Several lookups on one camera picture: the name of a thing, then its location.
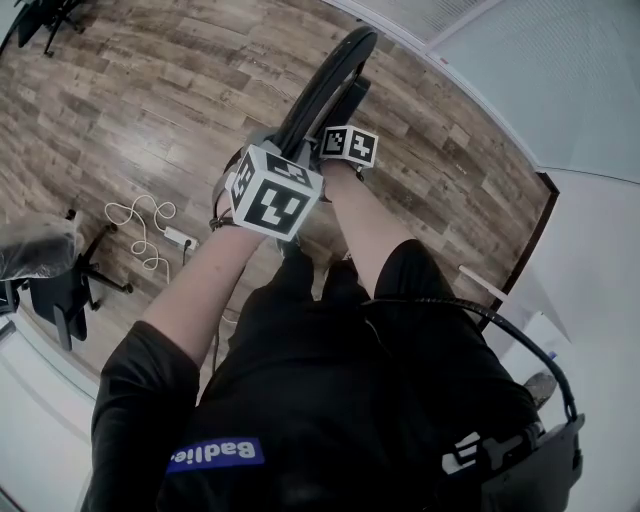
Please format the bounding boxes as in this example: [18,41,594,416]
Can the person's black shirt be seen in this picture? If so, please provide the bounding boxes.
[82,239,546,512]

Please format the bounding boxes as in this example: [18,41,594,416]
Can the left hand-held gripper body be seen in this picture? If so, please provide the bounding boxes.
[213,132,325,241]

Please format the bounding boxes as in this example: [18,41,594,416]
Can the black folding chair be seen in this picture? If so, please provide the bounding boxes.
[272,25,379,166]

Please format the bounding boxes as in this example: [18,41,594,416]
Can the black office chair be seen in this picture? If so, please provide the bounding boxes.
[14,0,86,57]

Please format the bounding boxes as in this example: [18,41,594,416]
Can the thick black cable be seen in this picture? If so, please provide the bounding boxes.
[359,297,579,421]

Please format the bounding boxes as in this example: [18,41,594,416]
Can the white power strip with cable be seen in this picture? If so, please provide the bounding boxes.
[103,194,201,282]

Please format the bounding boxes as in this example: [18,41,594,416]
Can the office chair with plastic-wrapped headrest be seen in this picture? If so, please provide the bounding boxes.
[0,209,134,352]

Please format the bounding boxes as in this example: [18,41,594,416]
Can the person's black trousers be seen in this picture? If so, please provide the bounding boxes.
[234,244,381,351]

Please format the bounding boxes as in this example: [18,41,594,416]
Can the person's left forearm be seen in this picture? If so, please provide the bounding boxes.
[142,227,271,366]

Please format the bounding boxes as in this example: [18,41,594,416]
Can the camouflage cap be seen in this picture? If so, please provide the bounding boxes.
[523,372,559,407]

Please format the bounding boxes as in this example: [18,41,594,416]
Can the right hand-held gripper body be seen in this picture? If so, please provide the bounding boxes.
[319,125,380,169]

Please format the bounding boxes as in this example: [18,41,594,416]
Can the white table leg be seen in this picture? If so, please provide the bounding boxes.
[458,264,509,303]

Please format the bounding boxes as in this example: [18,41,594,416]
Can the person's right forearm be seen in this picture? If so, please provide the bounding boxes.
[322,162,416,301]

